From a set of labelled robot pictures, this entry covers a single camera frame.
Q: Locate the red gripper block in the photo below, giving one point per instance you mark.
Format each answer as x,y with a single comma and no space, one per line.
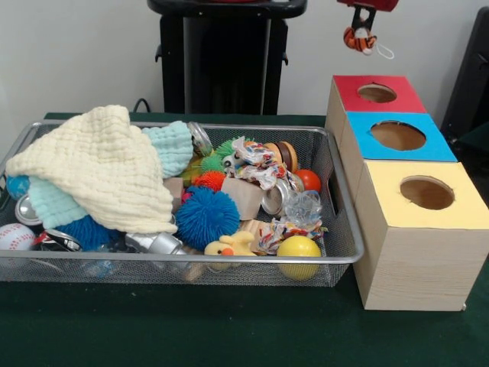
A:
370,4

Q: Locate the orange striped tiger plush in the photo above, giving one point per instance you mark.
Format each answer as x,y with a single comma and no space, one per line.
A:
359,40

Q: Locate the cream muslin cloth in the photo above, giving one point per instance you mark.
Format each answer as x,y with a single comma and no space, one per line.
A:
99,168

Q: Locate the mint green cloth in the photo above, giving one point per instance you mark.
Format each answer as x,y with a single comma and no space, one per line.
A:
53,206

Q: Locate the wooden three-hole sorting box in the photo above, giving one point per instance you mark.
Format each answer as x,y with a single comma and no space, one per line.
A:
420,267

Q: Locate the shallow clear mesh bin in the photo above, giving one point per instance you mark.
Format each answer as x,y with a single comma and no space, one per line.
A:
153,274

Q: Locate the black stand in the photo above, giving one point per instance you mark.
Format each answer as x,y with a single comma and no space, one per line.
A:
470,76

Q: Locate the brown striped burger toy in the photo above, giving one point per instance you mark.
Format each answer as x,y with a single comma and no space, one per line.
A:
284,153

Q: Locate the dark green tablecloth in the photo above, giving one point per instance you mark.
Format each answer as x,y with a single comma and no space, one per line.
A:
479,137
229,329

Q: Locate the red-orange ball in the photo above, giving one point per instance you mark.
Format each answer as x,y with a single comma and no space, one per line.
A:
308,180

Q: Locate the yellow ball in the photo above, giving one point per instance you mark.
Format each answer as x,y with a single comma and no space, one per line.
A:
298,250

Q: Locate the yellow duck plush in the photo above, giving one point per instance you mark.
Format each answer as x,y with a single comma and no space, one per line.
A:
227,247

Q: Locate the silver plastic toy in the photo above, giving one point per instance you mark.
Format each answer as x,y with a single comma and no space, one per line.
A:
160,242

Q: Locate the blue globe ball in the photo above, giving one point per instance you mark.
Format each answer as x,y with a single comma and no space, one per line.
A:
17,187

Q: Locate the white baseball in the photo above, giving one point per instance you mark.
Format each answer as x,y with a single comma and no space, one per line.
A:
15,237

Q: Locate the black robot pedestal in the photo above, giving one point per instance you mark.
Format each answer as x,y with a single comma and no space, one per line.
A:
229,57

